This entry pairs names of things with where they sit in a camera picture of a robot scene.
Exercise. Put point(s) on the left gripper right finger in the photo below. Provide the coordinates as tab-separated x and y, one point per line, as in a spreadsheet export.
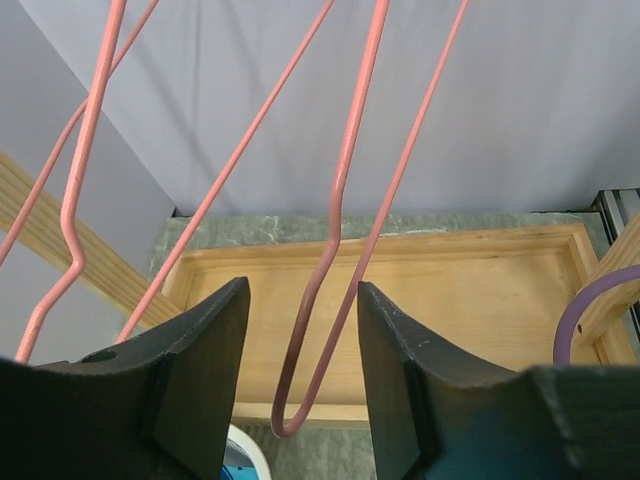
437	411

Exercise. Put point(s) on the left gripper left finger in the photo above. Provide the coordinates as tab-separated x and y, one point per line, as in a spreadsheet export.
157	406

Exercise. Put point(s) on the white plastic basket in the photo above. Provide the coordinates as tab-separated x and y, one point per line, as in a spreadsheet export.
242	450

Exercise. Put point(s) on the blue shark print cloth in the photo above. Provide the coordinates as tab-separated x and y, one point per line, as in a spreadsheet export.
231	472

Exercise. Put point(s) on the wooden clothes rack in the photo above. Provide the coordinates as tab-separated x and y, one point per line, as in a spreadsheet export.
494	285

